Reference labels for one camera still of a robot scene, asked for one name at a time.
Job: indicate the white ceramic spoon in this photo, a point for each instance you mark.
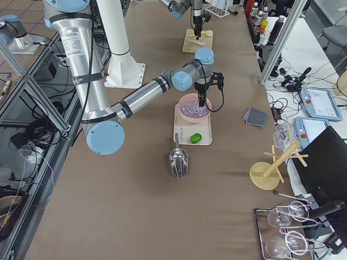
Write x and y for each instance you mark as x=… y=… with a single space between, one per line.
x=198 y=42

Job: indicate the white measuring spoon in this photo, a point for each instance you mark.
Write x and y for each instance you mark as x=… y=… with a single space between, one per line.
x=207 y=33

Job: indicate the pink bowl of ice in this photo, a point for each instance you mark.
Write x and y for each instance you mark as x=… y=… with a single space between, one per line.
x=189 y=109

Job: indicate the metal ice scoop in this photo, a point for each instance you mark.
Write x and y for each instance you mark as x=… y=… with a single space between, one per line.
x=178 y=159

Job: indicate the clear plastic ice container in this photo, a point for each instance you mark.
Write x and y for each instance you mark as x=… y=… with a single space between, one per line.
x=284 y=135

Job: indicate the wooden cutting board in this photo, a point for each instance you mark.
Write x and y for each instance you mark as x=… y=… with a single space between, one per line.
x=191 y=44

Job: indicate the white rack with cups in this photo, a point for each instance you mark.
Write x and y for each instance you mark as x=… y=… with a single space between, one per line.
x=220 y=8

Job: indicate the beige plastic tray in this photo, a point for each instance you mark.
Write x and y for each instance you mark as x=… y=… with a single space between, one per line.
x=186 y=130

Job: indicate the green lime squeezer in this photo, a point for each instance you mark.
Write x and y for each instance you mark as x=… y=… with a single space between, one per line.
x=195 y=138

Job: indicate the grey folded cloth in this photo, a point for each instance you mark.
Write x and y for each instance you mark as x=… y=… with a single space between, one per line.
x=255 y=117

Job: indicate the black water bottle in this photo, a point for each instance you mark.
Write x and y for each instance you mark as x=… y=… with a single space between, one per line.
x=276 y=30

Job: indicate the wooden mug tree stand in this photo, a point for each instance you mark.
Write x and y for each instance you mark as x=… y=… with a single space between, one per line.
x=267 y=176

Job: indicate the lower teach pendant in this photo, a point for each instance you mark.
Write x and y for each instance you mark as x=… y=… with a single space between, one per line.
x=308 y=129

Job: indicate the teach pendant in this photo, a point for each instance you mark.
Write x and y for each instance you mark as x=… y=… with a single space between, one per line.
x=308 y=129
x=320 y=103

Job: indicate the upper teach pendant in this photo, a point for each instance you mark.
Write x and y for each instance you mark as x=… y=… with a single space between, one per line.
x=320 y=103

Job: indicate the grey office chair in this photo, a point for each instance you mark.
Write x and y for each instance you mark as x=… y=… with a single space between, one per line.
x=335 y=34

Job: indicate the black office chair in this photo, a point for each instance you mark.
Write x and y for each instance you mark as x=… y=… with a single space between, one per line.
x=325 y=178

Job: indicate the upper wine glass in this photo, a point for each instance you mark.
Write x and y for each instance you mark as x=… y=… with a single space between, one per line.
x=282 y=216

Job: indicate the wine glass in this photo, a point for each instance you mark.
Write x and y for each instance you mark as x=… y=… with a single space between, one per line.
x=282 y=216
x=292 y=245

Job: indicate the metal glass rack tray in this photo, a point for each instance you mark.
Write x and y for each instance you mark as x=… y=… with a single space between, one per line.
x=266 y=232

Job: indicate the lower wine glass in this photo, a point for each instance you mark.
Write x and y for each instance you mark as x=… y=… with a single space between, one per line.
x=292 y=245

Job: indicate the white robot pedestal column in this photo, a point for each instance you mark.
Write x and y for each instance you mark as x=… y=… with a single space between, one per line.
x=123 y=71

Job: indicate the aluminium frame post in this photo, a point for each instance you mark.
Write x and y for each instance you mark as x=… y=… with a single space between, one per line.
x=288 y=26

